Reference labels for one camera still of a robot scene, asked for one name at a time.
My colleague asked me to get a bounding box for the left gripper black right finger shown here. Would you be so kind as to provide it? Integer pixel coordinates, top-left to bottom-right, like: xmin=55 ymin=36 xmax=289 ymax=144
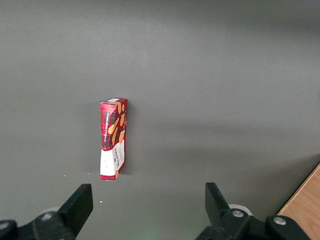
xmin=196 ymin=182 xmax=311 ymax=240

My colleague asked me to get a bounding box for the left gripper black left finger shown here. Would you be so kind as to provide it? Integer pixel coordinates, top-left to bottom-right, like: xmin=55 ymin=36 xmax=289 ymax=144
xmin=0 ymin=183 xmax=94 ymax=240

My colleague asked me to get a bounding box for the oak wooden drawer cabinet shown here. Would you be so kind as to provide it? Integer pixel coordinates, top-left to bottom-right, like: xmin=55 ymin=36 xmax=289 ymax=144
xmin=276 ymin=161 xmax=320 ymax=240

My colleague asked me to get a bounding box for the red tartan shortbread cookie box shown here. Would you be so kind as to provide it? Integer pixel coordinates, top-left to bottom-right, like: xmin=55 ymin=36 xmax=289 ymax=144
xmin=98 ymin=97 xmax=129 ymax=181

